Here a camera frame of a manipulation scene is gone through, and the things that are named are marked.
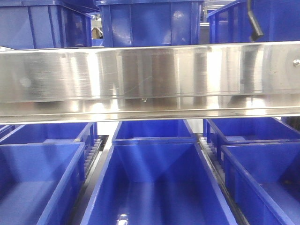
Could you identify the dark blue bin upper left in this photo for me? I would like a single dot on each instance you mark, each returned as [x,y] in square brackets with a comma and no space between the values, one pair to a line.
[38,24]

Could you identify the dark blue bin rear right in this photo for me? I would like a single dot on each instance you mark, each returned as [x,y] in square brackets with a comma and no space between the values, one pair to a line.
[228,131]

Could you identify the dark blue bin lower left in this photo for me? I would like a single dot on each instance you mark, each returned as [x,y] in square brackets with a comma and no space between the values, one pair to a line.
[39,183]

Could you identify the dark blue bin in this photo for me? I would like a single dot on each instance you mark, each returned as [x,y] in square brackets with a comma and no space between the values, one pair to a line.
[228,131]
[157,184]
[38,24]
[39,183]
[53,133]
[133,23]
[153,131]
[264,181]

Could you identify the dark blue bin rear middle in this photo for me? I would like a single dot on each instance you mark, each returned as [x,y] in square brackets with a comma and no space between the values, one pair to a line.
[153,131]

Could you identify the dark blue bin lower middle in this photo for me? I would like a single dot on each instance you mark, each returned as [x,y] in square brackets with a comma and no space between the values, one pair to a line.
[157,184]

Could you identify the dark blue bin rear left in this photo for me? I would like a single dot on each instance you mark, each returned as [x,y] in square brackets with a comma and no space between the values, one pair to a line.
[53,133]

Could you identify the steel shelf front rail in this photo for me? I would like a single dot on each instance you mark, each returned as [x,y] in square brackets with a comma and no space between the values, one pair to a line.
[147,83]

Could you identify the dark blue bin lower right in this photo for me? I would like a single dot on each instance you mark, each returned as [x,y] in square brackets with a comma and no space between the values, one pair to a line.
[264,181]

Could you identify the dark blue bin upper right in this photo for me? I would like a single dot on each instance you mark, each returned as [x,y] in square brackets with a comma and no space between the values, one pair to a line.
[133,23]

